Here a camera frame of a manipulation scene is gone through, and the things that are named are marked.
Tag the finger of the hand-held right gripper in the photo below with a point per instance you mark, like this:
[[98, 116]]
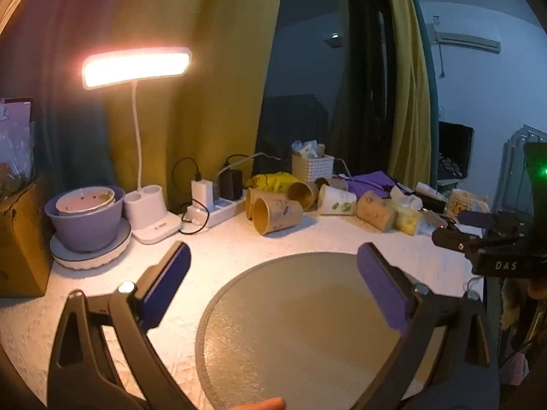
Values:
[[476, 218], [453, 239]]

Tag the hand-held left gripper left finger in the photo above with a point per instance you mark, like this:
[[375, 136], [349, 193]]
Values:
[[166, 290]]

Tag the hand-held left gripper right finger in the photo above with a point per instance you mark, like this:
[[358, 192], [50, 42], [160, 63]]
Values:
[[382, 290]]

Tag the brown paper cup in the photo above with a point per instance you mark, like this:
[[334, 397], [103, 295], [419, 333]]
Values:
[[255, 198], [376, 211], [301, 194], [277, 215], [335, 183]]

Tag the white paper cup green print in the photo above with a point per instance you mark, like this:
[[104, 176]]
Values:
[[337, 200]]

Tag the person's left hand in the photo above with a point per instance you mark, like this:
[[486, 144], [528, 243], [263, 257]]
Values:
[[265, 404]]

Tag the white mug yellow print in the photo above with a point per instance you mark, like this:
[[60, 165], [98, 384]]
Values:
[[463, 203]]

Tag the yellow packet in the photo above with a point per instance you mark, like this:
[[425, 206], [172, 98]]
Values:
[[408, 222]]

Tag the white tissue pack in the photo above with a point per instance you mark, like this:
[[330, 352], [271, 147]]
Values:
[[406, 198]]

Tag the grey folding rack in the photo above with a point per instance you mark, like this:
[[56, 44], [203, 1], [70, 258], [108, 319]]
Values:
[[515, 166]]

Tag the black laptop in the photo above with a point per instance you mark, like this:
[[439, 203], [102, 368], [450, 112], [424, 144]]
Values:
[[455, 145]]

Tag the white round stand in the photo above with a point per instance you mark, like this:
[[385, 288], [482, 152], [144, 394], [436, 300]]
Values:
[[92, 256]]

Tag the round grey mat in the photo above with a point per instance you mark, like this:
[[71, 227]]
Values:
[[299, 329]]

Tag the white power strip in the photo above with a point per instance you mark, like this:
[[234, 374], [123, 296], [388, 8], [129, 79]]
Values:
[[216, 211]]

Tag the purple cloth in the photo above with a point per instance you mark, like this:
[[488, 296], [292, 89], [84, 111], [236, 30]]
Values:
[[369, 181]]

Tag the purple bowl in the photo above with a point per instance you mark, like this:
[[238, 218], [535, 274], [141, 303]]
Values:
[[85, 226]]

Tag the white charger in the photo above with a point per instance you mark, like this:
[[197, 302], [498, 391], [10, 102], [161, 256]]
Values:
[[203, 192]]

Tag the beige bowl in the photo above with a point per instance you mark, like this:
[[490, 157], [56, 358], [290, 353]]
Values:
[[83, 203]]

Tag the black charger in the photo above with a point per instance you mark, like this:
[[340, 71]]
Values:
[[230, 183]]

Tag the yellow curtain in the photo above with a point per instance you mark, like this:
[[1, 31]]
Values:
[[192, 115], [410, 94]]

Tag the white slotted basket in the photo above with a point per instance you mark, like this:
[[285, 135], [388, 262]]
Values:
[[312, 166]]

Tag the yellow plastic bag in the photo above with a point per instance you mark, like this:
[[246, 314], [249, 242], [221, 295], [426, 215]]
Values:
[[273, 181]]

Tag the cardboard box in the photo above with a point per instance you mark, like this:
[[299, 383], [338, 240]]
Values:
[[21, 243]]

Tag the white air conditioner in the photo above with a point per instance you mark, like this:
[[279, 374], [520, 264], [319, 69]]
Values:
[[468, 39]]

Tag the dark green curtain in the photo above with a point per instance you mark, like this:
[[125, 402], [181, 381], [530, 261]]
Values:
[[72, 115]]

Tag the clear plastic bag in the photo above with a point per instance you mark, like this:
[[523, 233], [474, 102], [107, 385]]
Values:
[[15, 149]]

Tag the dark window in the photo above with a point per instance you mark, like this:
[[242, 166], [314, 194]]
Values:
[[320, 72]]

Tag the white desk lamp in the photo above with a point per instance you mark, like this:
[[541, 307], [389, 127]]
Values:
[[136, 68]]

